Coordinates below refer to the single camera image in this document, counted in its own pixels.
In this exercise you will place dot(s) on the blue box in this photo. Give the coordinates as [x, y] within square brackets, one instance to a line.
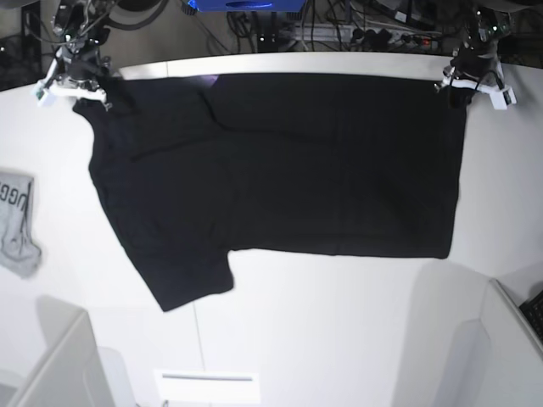
[247, 5]

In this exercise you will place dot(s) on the left white partition panel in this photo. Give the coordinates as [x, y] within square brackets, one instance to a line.
[74, 370]

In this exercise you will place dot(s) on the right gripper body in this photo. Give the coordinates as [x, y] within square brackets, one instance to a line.
[78, 75]

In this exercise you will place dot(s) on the grey printed garment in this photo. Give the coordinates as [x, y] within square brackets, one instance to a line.
[19, 253]

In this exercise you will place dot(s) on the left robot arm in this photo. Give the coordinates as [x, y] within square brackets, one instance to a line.
[483, 24]

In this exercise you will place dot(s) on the right white partition panel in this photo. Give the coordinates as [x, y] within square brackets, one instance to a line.
[495, 359]

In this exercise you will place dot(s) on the white partition panel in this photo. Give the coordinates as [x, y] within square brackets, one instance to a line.
[495, 359]
[74, 370]

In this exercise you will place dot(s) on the white power strip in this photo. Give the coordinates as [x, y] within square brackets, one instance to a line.
[372, 36]

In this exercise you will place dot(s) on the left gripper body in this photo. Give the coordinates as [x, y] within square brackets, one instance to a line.
[475, 66]

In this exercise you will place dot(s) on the black T-shirt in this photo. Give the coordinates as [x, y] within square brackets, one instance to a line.
[196, 168]

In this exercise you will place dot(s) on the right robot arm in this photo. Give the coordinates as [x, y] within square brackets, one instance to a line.
[81, 24]

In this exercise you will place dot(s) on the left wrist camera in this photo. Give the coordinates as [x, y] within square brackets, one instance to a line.
[502, 99]

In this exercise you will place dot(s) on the white slotted tray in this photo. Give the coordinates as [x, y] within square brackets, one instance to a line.
[208, 387]

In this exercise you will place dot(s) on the black keyboard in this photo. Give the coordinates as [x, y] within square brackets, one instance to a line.
[532, 311]

